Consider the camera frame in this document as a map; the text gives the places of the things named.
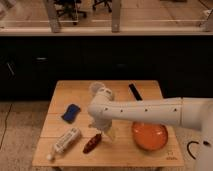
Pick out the blue sponge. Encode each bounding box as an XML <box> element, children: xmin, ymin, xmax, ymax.
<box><xmin>61</xmin><ymin>104</ymin><xmax>81</xmax><ymax>123</ymax></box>

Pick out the dark red dried pepper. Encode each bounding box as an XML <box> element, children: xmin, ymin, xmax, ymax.
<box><xmin>83</xmin><ymin>133</ymin><xmax>102</xmax><ymax>154</ymax></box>

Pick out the wooden table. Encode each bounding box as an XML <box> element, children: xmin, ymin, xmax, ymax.
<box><xmin>32</xmin><ymin>81</ymin><xmax>184</xmax><ymax>171</ymax></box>

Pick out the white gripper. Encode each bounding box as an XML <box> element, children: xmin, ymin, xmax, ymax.
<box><xmin>89</xmin><ymin>118</ymin><xmax>115</xmax><ymax>141</ymax></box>

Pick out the black office chair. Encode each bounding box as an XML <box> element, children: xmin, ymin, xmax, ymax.
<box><xmin>53</xmin><ymin>0</ymin><xmax>87</xmax><ymax>25</ymax></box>
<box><xmin>91</xmin><ymin>0</ymin><xmax>113</xmax><ymax>14</ymax></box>

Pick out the white tube bottle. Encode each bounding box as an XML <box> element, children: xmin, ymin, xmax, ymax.
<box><xmin>46</xmin><ymin>128</ymin><xmax>81</xmax><ymax>161</ymax></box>

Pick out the orange ceramic bowl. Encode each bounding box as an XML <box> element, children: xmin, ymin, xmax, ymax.
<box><xmin>131</xmin><ymin>122</ymin><xmax>168</xmax><ymax>151</ymax></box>

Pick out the black rectangular bar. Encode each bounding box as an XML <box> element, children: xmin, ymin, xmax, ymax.
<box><xmin>129</xmin><ymin>84</ymin><xmax>142</xmax><ymax>101</ymax></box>

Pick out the black cabinet front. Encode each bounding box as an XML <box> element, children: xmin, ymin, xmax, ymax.
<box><xmin>0</xmin><ymin>36</ymin><xmax>213</xmax><ymax>100</ymax></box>

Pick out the clear plastic cup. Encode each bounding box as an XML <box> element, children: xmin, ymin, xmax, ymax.
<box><xmin>89</xmin><ymin>82</ymin><xmax>105</xmax><ymax>96</ymax></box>

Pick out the black cable on floor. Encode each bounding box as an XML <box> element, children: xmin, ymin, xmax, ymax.
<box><xmin>186</xmin><ymin>140</ymin><xmax>201</xmax><ymax>160</ymax></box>

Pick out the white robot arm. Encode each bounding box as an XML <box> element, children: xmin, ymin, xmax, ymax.
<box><xmin>88</xmin><ymin>87</ymin><xmax>213</xmax><ymax>171</ymax></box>

